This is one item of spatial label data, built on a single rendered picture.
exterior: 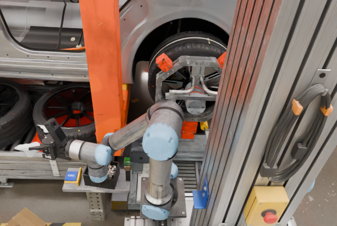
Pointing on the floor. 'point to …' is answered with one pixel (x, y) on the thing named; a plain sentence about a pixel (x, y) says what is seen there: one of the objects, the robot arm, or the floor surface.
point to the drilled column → (97, 205)
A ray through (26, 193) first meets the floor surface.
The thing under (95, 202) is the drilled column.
